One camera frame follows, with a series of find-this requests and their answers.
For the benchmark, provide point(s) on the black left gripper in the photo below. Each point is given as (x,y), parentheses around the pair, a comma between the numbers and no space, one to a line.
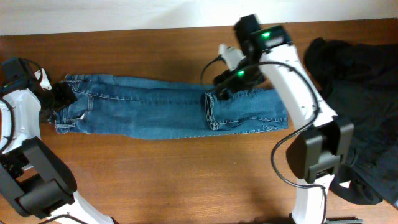
(64,96)

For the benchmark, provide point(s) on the black clothing pile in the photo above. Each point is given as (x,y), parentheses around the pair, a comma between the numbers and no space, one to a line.
(359,81)

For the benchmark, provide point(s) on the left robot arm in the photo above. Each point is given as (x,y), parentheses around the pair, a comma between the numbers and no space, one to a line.
(34,180)

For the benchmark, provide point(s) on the blue denim jeans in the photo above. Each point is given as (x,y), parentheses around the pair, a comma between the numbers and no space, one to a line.
(159,110)

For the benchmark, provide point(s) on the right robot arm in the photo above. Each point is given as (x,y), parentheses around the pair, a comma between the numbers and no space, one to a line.
(321,138)

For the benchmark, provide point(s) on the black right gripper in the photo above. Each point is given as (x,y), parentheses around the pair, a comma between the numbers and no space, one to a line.
(236,84)

